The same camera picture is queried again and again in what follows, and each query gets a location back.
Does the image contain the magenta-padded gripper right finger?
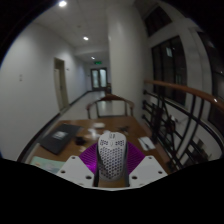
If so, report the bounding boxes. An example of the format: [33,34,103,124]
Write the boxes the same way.
[125,141,169,188]

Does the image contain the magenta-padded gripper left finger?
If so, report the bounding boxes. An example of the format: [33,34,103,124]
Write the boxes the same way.
[55,143,100,188]

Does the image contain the white honeycomb computer mouse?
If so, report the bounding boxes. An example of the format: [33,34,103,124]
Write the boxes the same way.
[96,131,129,182]

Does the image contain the black power adapter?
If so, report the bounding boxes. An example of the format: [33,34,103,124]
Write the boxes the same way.
[74,136,87,146]

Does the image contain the dark closed laptop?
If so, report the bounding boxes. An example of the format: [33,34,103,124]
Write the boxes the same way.
[38,123,84,155]

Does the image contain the black railing with wooden handrail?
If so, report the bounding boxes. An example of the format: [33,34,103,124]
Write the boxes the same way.
[142,78,224,173]

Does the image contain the small white box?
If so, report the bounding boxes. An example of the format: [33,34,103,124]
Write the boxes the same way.
[93,122,106,130]

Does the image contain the wooden armchair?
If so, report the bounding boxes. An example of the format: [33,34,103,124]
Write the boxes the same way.
[85,93,135,120]

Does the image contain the white side door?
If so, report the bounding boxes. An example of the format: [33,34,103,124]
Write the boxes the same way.
[53,57,70,113]

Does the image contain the glass double door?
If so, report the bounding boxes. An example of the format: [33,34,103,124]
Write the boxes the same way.
[90,67,109,92]

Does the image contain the dark framed window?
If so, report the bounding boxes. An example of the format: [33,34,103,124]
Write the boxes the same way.
[151,35,188,106]

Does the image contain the recessed ceiling lights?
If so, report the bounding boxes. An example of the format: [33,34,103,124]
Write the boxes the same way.
[58,0,97,61]

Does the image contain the black cable hub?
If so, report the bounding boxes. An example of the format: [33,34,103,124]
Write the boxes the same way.
[116,125,130,133]

